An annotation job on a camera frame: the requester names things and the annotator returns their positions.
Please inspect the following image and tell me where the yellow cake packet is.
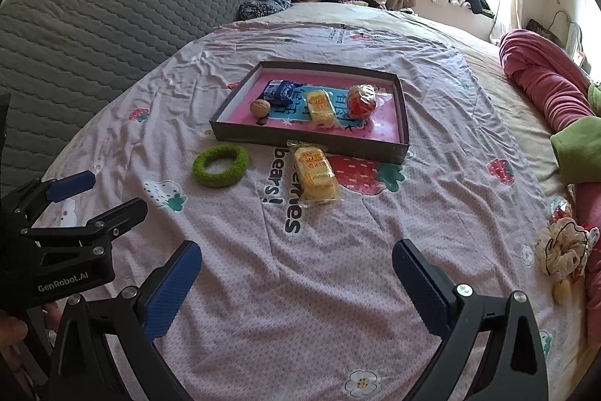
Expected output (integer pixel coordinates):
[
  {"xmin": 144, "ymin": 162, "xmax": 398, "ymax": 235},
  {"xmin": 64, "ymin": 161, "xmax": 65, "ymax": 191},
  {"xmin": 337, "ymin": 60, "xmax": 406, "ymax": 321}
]
[
  {"xmin": 288, "ymin": 141, "xmax": 342, "ymax": 206},
  {"xmin": 304, "ymin": 88, "xmax": 342, "ymax": 130}
]

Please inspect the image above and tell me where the white charger with cable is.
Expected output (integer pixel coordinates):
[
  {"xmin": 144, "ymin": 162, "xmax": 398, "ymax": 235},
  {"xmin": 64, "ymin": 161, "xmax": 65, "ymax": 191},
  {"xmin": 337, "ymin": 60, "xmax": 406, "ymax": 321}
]
[{"xmin": 549, "ymin": 9, "xmax": 593, "ymax": 69}]

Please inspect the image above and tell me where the dark flat gadget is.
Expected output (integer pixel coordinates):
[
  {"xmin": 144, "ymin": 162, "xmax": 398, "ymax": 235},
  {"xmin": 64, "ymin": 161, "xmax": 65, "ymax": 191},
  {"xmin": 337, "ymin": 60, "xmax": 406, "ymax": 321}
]
[{"xmin": 525, "ymin": 18, "xmax": 560, "ymax": 48}]

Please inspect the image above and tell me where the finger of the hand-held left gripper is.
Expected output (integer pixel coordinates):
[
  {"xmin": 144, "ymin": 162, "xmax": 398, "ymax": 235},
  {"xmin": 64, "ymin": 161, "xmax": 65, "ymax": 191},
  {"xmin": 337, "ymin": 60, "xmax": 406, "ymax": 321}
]
[
  {"xmin": 23, "ymin": 197, "xmax": 149, "ymax": 252},
  {"xmin": 13, "ymin": 170, "xmax": 97, "ymax": 216}
]

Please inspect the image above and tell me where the red and white wrapped candy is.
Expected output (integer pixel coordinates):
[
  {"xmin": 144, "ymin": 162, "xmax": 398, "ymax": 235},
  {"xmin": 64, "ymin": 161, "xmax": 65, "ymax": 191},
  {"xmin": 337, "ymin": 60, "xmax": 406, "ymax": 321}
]
[{"xmin": 548, "ymin": 195, "xmax": 574, "ymax": 224}]

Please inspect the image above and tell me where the small yellow trinket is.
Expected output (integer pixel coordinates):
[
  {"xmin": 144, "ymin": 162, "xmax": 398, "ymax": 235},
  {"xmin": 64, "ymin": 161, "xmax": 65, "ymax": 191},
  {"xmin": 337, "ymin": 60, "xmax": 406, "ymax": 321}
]
[{"xmin": 553, "ymin": 279, "xmax": 572, "ymax": 306}]

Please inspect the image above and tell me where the grey quilted headboard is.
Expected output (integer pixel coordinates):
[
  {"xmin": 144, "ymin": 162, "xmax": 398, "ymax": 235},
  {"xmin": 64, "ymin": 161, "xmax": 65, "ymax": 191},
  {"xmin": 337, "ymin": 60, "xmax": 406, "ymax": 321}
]
[{"xmin": 0, "ymin": 0, "xmax": 276, "ymax": 183}]

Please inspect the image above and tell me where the blue snack packet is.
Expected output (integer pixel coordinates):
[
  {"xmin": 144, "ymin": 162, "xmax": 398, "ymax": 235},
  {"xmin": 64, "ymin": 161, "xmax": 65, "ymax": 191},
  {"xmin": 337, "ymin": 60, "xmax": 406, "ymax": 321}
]
[{"xmin": 261, "ymin": 79, "xmax": 307, "ymax": 106}]

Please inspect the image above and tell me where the cream frilly scrunchie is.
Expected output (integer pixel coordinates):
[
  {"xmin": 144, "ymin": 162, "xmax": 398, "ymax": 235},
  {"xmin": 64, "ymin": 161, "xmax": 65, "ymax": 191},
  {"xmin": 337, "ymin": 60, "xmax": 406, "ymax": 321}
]
[{"xmin": 534, "ymin": 216, "xmax": 598, "ymax": 278}]

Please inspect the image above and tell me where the dark floral cloth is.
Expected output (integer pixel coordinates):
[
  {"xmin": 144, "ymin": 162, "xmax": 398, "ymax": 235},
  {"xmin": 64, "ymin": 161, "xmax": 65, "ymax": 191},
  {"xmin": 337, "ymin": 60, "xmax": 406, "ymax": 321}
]
[{"xmin": 238, "ymin": 0, "xmax": 293, "ymax": 21}]

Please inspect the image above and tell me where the pink printed bedsheet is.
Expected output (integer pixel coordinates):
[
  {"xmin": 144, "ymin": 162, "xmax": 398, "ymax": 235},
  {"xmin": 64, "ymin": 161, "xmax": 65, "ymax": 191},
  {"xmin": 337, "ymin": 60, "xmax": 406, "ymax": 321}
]
[{"xmin": 28, "ymin": 18, "xmax": 590, "ymax": 401}]

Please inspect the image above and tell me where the rolled pink blanket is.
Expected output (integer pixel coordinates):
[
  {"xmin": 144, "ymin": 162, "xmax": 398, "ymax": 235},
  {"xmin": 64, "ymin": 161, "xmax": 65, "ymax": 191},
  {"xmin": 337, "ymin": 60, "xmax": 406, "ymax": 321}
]
[{"xmin": 498, "ymin": 29, "xmax": 601, "ymax": 338}]

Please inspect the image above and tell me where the person's left hand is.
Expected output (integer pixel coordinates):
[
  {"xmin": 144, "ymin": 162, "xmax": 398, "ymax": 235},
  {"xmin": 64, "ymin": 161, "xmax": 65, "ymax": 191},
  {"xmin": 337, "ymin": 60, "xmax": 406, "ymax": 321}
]
[{"xmin": 0, "ymin": 315, "xmax": 29, "ymax": 374}]

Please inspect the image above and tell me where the green fuzzy ring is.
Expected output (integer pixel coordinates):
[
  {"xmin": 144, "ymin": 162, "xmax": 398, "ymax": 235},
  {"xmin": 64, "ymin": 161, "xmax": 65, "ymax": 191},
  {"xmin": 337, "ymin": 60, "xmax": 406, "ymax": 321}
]
[{"xmin": 192, "ymin": 143, "xmax": 251, "ymax": 189}]

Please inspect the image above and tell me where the dark cardboard box pink inside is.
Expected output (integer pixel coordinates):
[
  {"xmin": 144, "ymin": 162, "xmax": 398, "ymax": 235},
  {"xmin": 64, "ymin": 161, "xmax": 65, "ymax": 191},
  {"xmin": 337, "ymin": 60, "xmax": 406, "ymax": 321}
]
[{"xmin": 208, "ymin": 61, "xmax": 411, "ymax": 166}]

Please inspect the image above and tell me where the red egg toy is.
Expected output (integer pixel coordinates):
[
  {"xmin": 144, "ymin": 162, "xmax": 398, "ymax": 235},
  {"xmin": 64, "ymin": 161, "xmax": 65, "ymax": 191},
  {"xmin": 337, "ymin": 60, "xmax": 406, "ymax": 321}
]
[{"xmin": 346, "ymin": 84, "xmax": 379, "ymax": 120}]

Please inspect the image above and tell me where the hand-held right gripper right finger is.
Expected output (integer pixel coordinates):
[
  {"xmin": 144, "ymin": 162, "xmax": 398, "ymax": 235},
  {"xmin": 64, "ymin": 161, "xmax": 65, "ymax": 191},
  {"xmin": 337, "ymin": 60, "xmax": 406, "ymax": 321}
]
[{"xmin": 391, "ymin": 238, "xmax": 549, "ymax": 401}]

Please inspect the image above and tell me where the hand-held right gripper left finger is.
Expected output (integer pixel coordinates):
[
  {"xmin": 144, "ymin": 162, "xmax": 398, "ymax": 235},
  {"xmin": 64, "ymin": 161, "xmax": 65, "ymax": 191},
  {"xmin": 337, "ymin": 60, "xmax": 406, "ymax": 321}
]
[{"xmin": 47, "ymin": 240, "xmax": 204, "ymax": 401}]

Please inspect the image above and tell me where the green cloth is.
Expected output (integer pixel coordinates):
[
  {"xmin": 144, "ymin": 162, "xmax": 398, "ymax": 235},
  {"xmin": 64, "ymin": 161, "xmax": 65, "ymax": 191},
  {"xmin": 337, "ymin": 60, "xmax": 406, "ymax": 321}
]
[{"xmin": 549, "ymin": 84, "xmax": 601, "ymax": 186}]

